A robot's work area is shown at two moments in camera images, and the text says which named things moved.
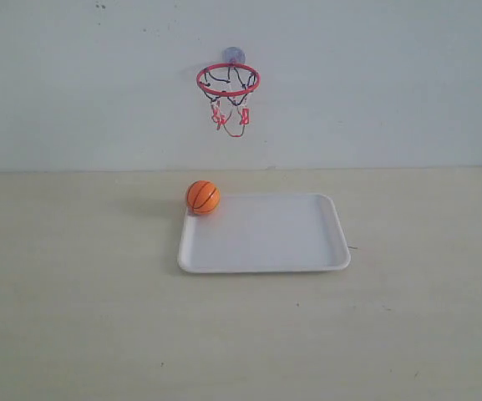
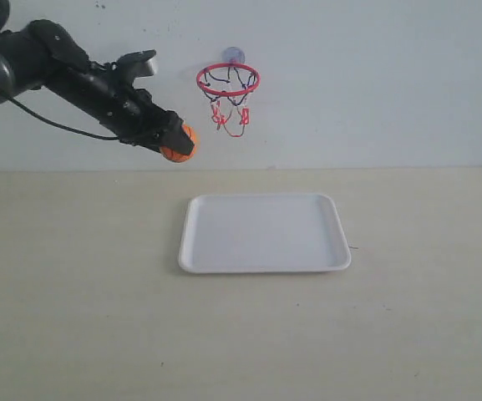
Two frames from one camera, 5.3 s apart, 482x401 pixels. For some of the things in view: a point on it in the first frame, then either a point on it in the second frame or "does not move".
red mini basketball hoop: x=227 y=86 does not move
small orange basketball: x=203 y=196 → x=176 y=156
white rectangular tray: x=266 y=232 does not move
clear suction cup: x=234 y=54 does not move
